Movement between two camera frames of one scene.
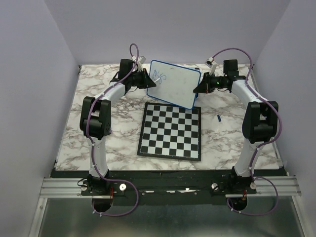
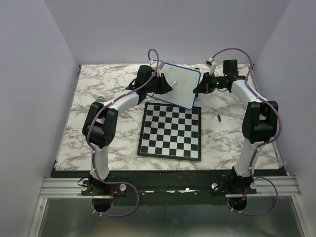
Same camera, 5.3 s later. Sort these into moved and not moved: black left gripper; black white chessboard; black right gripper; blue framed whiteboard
Moved: black left gripper
Not moved: black right gripper; black white chessboard; blue framed whiteboard
